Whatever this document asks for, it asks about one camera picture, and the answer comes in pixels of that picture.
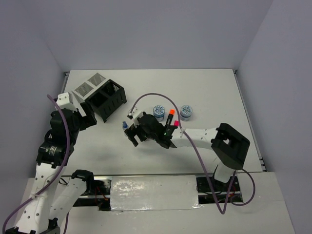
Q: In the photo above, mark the white slotted organizer box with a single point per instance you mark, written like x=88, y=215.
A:
x=89, y=87

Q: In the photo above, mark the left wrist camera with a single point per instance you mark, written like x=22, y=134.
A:
x=65, y=101

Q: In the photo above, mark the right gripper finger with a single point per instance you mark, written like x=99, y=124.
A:
x=134, y=141
x=128, y=133

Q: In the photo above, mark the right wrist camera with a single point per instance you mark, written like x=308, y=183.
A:
x=134, y=114

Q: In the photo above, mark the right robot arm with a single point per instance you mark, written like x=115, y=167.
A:
x=228, y=144

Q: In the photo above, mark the silver tape panel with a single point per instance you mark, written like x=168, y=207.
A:
x=153, y=193

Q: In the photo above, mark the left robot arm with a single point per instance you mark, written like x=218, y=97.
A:
x=42, y=213

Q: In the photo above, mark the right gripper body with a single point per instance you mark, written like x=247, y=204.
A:
x=137, y=128

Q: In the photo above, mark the blue slime jar left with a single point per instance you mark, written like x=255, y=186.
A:
x=159, y=112

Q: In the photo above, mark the blue cap spray bottle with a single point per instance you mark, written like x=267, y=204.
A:
x=124, y=125

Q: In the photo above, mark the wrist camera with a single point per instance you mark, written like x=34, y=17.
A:
x=65, y=101
x=134, y=114

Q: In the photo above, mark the orange highlighter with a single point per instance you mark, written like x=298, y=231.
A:
x=170, y=117

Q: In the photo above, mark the black slotted organizer box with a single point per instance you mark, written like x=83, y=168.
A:
x=107, y=99

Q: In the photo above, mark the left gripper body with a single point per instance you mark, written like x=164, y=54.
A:
x=83, y=122

